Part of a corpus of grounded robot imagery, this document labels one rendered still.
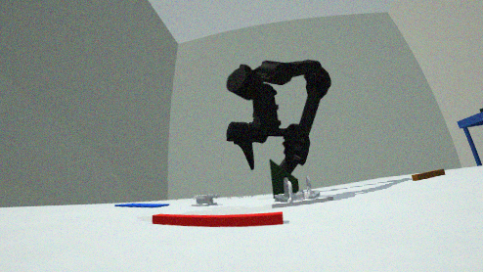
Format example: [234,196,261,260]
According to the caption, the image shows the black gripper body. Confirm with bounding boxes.
[227,101,308,141]

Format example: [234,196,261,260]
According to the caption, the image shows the brown flat bar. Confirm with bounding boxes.
[412,169,446,181]

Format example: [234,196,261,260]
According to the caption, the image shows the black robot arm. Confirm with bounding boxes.
[226,60,331,174]

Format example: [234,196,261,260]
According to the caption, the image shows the red flat bar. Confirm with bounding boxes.
[152,212,284,227]

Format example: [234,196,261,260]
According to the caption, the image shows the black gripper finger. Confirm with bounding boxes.
[282,135,303,168]
[234,135,254,170]

